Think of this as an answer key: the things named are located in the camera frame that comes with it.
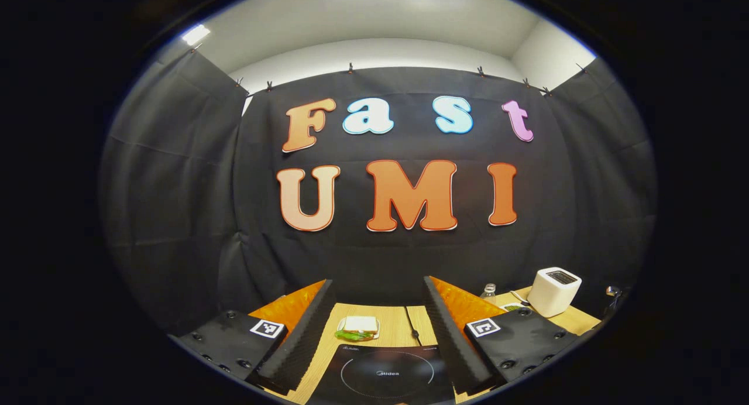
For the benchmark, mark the white divided bean tray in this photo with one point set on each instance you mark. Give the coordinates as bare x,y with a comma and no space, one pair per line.
515,307

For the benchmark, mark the black induction cooktop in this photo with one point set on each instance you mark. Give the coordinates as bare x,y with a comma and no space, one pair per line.
386,387

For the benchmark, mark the small ceiling light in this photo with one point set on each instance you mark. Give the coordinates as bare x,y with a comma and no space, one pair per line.
196,34

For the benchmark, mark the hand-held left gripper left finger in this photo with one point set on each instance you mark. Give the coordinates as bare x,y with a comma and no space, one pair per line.
310,340

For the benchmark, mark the clear plastic water bottle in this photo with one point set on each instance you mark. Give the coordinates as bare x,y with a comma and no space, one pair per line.
489,294

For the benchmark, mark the white toaster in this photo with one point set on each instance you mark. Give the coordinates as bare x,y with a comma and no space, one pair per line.
553,294

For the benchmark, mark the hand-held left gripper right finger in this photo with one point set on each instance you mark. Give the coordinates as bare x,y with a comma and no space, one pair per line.
453,346

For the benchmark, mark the sandwich on white plate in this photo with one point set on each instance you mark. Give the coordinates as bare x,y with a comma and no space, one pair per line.
358,328

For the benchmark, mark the small shiny metal object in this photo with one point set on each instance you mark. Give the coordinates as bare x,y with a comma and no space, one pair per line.
612,291

